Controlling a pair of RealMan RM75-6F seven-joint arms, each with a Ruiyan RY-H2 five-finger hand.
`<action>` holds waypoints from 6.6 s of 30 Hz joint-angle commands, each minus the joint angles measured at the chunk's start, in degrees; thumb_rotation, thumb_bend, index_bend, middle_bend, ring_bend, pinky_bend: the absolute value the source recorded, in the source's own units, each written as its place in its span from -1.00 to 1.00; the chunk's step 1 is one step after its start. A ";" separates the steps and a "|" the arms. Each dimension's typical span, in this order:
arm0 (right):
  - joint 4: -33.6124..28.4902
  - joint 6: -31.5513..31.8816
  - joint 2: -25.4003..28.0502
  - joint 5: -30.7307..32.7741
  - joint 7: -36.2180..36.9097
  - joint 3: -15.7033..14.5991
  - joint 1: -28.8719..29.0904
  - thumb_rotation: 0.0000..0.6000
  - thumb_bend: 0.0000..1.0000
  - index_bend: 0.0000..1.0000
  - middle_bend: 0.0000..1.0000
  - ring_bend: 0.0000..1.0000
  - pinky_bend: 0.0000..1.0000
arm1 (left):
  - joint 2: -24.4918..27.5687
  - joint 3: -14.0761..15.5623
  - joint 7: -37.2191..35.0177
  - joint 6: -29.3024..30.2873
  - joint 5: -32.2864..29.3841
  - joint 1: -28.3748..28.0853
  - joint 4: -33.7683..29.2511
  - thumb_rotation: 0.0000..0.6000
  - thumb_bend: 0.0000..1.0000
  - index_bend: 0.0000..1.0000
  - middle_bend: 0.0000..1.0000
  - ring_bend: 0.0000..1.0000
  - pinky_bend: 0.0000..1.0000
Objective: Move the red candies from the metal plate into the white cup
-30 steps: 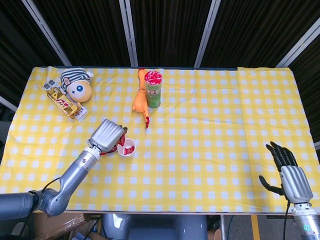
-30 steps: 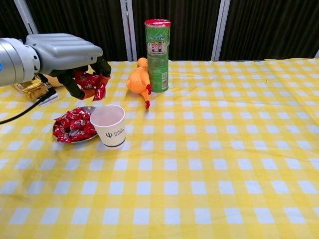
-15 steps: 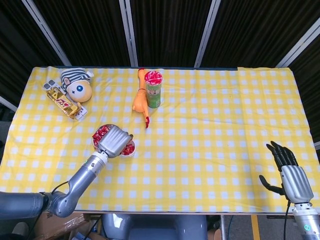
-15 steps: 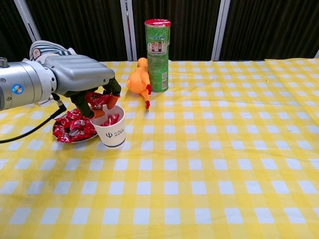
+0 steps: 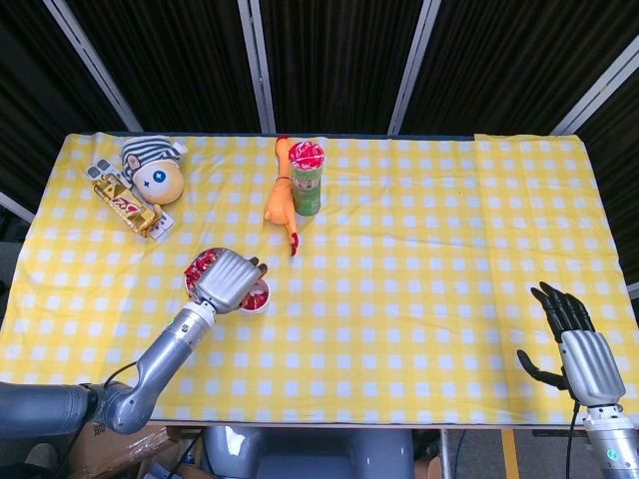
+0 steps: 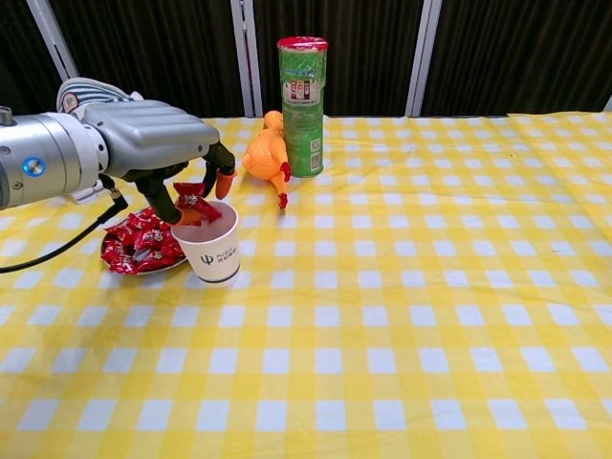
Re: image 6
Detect silver partition post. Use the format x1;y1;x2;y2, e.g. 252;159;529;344
404;0;444;118
229;0;264;119
26;0;80;82

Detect yellow checkered tablecloth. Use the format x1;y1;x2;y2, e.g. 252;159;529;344
0;112;612;459

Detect round metal plate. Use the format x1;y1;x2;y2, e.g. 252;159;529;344
99;208;188;276

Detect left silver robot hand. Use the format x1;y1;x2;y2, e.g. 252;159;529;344
78;98;239;227

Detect white paper cup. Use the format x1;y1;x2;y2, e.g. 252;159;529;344
170;200;241;287

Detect green chips can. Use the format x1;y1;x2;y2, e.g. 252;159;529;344
275;36;330;179

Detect plush toy striped hat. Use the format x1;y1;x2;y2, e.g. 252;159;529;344
55;77;144;116

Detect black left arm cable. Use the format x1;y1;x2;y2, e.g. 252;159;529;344
0;175;129;274

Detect orange rubber chicken toy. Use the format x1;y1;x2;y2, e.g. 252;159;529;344
242;109;293;210

